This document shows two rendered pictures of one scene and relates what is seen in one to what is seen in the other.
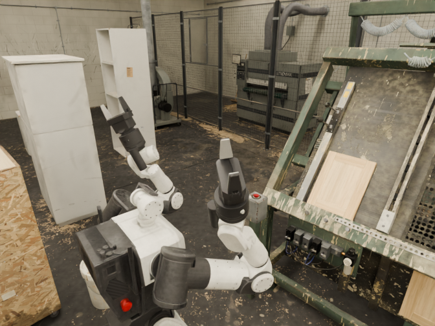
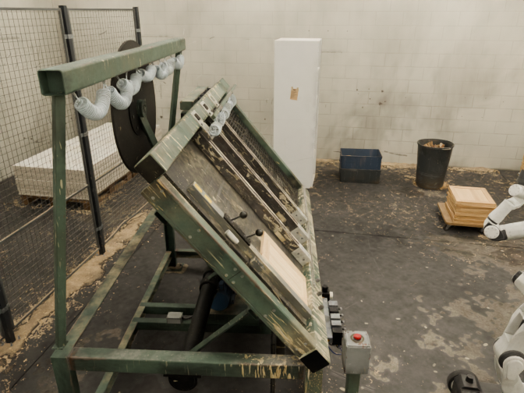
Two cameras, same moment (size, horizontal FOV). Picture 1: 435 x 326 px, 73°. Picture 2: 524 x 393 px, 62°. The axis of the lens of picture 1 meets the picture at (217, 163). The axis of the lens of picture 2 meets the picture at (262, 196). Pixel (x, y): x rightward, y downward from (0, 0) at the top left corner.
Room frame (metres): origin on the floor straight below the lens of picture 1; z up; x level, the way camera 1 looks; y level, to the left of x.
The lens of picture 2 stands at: (3.24, 0.72, 2.40)
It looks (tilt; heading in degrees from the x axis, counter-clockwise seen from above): 23 degrees down; 229
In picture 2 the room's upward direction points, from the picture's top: straight up
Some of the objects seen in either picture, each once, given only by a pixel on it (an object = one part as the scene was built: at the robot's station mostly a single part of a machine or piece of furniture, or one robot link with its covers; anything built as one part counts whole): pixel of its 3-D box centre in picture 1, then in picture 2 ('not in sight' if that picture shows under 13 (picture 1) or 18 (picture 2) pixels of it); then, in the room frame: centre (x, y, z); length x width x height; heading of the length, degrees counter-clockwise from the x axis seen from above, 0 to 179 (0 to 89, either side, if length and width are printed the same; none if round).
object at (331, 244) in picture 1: (315, 248); (331, 319); (1.51, -0.63, 0.69); 0.50 x 0.14 x 0.24; 46
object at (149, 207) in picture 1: (146, 206); not in sight; (0.83, 0.24, 1.44); 0.10 x 0.07 x 0.09; 38
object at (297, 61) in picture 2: not in sight; (296, 114); (-1.30, -3.75, 1.03); 0.61 x 0.58 x 2.05; 38
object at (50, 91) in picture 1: (59, 138); not in sight; (3.17, 1.80, 0.88); 0.90 x 0.60 x 1.75; 38
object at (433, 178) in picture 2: not in sight; (432, 164); (-2.69, -2.29, 0.33); 0.52 x 0.51 x 0.65; 38
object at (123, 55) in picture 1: (128, 94); not in sight; (5.10, 1.53, 1.03); 0.61 x 0.58 x 2.05; 38
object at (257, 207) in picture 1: (255, 207); (355, 352); (1.77, -0.27, 0.84); 0.12 x 0.12 x 0.18; 46
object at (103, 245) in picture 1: (134, 260); not in sight; (0.80, 0.29, 1.23); 0.34 x 0.30 x 0.36; 38
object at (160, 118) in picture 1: (150, 76); not in sight; (7.00, 1.54, 1.10); 1.37 x 0.70 x 2.20; 38
